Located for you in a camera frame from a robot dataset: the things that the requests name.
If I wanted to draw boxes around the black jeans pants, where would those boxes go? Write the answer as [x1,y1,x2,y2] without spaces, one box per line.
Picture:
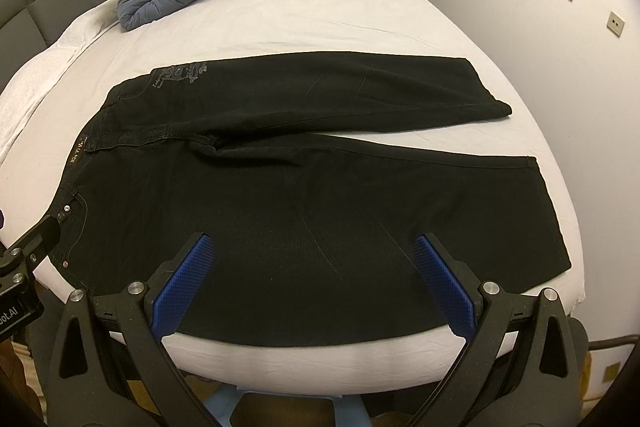
[49,52,570,347]

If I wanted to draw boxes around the grey padded headboard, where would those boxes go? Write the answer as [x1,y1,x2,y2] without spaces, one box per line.
[0,0,106,88]

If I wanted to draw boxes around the lower wall socket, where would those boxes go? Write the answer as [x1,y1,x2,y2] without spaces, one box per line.
[606,12,625,37]

